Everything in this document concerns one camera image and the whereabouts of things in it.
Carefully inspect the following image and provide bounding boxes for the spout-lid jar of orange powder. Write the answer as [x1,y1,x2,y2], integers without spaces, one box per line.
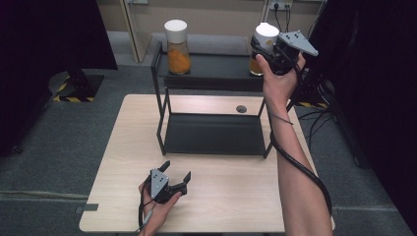
[249,22,281,78]

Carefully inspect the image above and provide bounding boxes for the right hand-held gripper cable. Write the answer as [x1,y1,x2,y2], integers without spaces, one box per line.
[268,58,333,218]

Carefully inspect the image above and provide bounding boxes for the person's left hand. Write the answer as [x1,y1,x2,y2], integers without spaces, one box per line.
[137,181,183,236]

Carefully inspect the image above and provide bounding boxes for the black curtain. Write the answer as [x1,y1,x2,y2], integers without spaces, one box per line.
[0,0,119,158]
[294,0,417,234]

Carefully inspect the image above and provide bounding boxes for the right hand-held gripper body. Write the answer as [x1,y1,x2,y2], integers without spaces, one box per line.
[259,29,320,77]

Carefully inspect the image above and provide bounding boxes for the person's right hand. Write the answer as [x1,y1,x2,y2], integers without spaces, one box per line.
[255,51,307,111]

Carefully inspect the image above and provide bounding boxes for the beige partition cabinet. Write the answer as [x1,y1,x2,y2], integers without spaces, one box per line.
[95,0,273,64]

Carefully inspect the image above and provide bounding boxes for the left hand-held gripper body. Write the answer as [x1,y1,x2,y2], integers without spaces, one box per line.
[144,167,189,205]

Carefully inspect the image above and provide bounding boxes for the black power cables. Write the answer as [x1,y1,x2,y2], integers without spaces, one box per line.
[273,3,296,33]

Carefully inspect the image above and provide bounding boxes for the hand-held gripper cable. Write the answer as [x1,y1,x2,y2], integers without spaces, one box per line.
[137,187,155,234]
[268,58,333,218]

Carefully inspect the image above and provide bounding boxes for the white wall power outlet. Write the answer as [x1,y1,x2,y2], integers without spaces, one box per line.
[269,0,294,11]

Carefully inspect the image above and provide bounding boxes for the black floor cables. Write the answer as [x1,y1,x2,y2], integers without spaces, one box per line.
[296,107,336,149]

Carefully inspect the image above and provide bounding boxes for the left hand-held gripper cable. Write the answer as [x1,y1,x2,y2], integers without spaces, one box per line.
[137,187,155,234]

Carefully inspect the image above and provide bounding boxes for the black-yellow striped stand base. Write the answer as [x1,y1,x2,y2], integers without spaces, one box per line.
[291,78,329,110]
[48,71,106,103]

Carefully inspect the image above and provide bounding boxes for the flat-lid jar of orange powder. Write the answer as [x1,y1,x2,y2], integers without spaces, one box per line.
[163,19,192,77]

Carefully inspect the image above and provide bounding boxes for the black metal two-tier shelf rack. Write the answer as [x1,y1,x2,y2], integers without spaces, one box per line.
[149,40,294,159]

